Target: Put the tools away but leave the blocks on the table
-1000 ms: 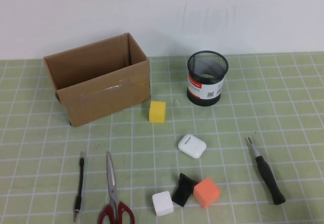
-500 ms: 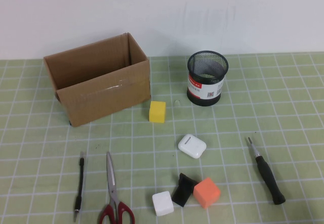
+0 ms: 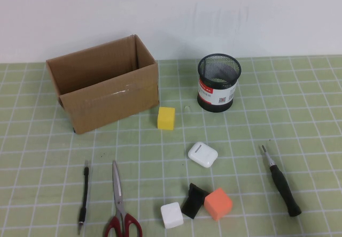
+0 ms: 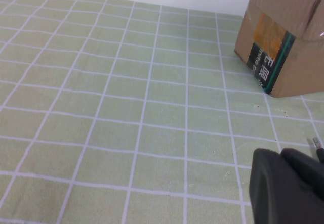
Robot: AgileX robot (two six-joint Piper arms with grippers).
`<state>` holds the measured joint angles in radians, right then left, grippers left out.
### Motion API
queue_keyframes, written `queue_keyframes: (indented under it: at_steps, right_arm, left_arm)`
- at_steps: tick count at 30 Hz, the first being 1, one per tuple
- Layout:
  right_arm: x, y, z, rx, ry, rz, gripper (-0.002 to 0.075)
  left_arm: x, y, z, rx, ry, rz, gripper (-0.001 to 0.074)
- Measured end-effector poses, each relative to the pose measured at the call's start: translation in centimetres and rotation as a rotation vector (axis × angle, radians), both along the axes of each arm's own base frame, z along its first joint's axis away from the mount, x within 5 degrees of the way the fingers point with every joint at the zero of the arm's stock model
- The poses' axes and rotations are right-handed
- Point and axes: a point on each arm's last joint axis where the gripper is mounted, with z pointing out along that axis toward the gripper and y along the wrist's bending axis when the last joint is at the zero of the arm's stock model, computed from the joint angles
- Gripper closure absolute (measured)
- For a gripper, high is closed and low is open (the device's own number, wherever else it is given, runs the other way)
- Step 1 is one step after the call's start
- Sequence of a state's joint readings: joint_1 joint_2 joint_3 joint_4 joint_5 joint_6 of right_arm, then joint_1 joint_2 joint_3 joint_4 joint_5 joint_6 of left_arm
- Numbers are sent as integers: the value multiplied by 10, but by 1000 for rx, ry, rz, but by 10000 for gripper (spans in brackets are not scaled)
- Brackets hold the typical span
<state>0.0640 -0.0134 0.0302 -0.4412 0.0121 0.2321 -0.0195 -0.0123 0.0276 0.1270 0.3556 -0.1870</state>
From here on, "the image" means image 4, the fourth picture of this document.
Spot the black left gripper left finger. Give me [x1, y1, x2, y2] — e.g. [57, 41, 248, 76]
[249, 147, 324, 224]

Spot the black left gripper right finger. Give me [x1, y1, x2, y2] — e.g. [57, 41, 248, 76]
[280, 147, 324, 202]

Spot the brown cardboard box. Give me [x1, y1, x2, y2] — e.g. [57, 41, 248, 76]
[233, 0, 324, 99]

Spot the green checked tablecloth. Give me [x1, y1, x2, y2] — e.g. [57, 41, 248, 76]
[0, 0, 324, 224]

